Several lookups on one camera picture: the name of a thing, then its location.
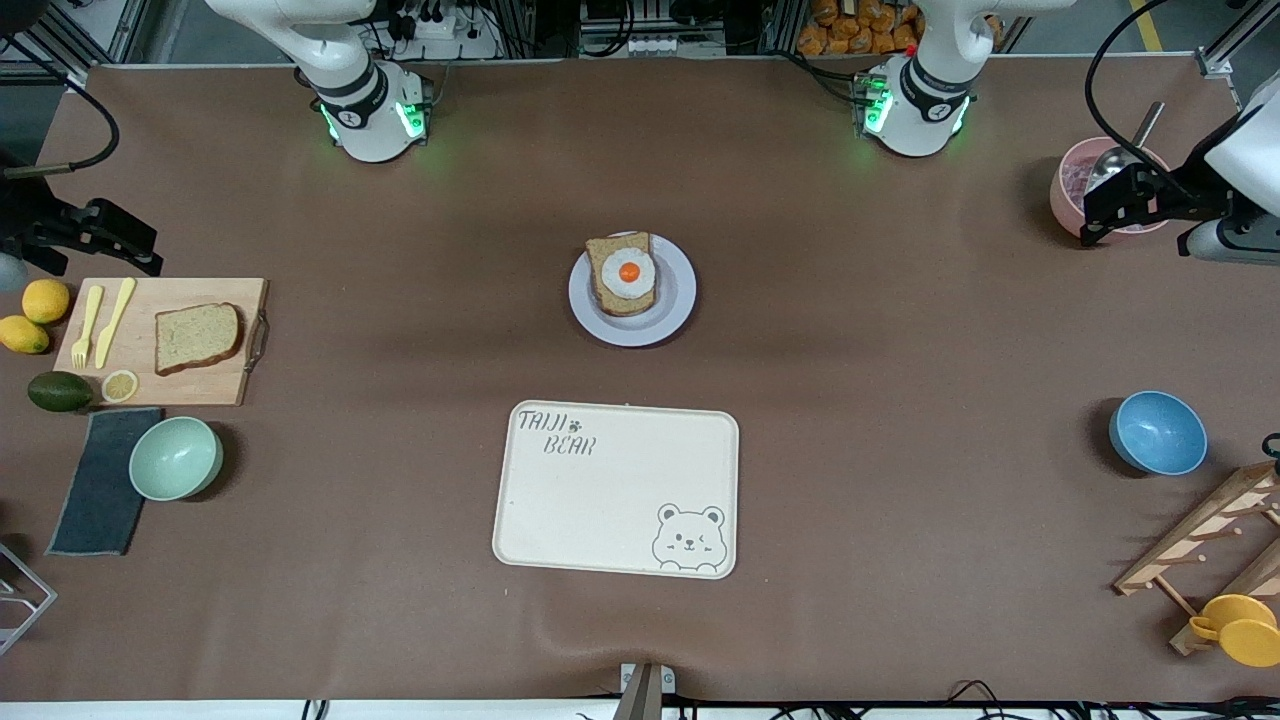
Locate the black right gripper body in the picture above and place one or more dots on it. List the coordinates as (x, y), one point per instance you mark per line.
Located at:
(30, 222)

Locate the brown bread slice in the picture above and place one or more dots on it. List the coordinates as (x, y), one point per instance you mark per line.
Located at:
(195, 338)
(597, 250)

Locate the lavender round plate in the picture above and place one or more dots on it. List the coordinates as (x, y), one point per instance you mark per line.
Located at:
(672, 312)

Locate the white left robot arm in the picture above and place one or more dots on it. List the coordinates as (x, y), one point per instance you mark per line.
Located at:
(915, 110)

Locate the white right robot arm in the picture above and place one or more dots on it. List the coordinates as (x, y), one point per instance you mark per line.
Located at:
(370, 120)

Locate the pink bowl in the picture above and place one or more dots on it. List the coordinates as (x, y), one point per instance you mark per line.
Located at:
(1068, 195)

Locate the metal scoop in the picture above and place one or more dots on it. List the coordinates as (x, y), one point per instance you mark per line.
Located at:
(1148, 125)

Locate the yellow lemon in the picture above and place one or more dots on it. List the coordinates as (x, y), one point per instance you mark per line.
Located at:
(45, 300)
(22, 335)

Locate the yellow plastic knife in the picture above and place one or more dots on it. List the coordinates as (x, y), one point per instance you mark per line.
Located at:
(113, 325)

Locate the wooden cutting board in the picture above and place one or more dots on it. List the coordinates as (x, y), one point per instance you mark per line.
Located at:
(200, 292)

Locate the yellow plastic fork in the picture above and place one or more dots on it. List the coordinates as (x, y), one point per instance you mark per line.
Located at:
(88, 325)

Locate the lemon slice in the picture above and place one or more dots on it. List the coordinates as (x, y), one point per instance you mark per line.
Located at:
(120, 386)

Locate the green avocado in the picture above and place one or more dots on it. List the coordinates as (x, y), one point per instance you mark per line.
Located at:
(60, 392)

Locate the mint green bowl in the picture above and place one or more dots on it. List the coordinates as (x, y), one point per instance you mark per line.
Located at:
(175, 458)

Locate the blue bowl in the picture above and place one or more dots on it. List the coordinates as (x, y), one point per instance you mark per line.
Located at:
(1160, 432)

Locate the dark grey cloth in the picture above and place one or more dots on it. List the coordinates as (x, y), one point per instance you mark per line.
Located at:
(95, 500)

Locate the orange snack bag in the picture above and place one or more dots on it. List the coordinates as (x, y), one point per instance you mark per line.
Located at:
(850, 30)

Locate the wooden peg rack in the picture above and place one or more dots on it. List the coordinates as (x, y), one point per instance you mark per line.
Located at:
(1200, 520)

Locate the brown table mat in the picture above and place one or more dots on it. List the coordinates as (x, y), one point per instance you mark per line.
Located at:
(900, 500)

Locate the white power strip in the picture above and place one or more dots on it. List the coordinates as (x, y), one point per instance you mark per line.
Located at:
(440, 30)
(652, 45)

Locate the yellow cup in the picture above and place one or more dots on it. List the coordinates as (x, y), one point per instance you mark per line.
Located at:
(1245, 632)

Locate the fried egg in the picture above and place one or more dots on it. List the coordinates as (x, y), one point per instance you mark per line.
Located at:
(615, 285)

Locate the cream bear print tray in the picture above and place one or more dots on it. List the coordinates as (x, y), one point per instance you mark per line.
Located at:
(600, 500)

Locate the aluminium frame post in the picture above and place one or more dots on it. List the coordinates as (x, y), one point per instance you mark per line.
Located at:
(1215, 62)

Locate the aluminium camera post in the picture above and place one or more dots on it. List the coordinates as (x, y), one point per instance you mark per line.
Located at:
(645, 695)

